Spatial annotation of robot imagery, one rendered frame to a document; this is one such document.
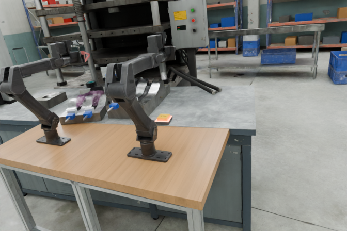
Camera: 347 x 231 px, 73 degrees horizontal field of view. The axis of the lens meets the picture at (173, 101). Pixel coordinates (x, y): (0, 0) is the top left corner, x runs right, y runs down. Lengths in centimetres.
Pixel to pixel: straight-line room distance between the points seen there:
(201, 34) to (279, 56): 294
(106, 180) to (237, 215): 95
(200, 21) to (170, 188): 150
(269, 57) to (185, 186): 415
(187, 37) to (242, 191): 129
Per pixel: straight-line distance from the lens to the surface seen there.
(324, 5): 768
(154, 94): 158
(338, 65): 453
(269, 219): 190
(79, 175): 109
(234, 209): 165
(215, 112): 142
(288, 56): 484
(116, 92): 83
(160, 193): 89
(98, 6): 239
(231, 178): 150
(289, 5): 767
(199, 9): 206
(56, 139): 143
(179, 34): 212
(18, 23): 936
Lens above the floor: 138
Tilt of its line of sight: 21 degrees down
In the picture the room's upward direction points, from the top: 7 degrees counter-clockwise
